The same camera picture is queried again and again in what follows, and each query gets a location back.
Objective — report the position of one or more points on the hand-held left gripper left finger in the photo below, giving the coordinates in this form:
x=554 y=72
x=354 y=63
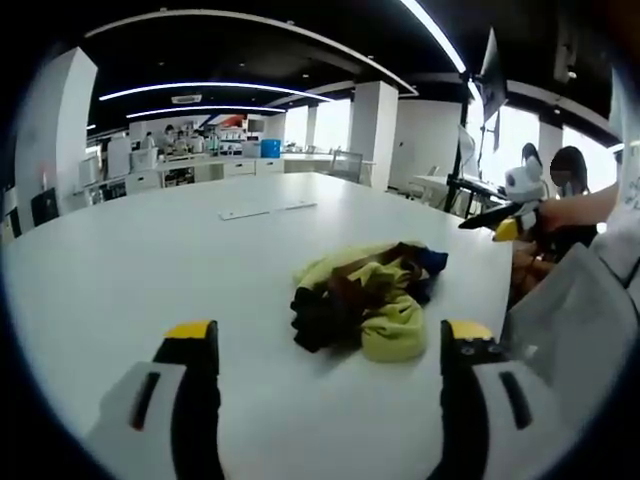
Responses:
x=120 y=415

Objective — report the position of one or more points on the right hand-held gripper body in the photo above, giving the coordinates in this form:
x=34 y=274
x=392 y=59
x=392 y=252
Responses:
x=522 y=182

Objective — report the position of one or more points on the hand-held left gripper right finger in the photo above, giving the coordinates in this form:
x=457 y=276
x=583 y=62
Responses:
x=492 y=400

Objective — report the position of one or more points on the pile of colourful cloths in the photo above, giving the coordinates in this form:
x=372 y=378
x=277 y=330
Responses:
x=390 y=320

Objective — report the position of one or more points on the white side desk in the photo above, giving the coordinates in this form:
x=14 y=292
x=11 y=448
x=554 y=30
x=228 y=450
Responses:
x=450 y=187

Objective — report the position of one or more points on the person's white shirt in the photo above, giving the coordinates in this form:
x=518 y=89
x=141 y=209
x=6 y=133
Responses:
x=575 y=310

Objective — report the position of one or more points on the hanging dark monitor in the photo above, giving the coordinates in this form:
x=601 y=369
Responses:
x=492 y=75

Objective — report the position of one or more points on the grey mesh chair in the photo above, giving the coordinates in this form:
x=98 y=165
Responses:
x=348 y=165

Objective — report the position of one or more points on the blue barrel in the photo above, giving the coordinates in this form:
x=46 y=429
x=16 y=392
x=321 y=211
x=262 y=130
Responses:
x=271 y=148

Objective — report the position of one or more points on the black chair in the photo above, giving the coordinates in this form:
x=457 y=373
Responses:
x=45 y=205

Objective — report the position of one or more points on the white table cover plate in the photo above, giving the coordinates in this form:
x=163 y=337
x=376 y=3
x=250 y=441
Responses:
x=243 y=212

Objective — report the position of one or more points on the white cabinet row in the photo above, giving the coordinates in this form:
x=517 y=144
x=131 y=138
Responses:
x=200 y=170

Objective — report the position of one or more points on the ceiling air vent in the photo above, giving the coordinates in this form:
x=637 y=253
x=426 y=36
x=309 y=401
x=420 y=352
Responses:
x=186 y=98

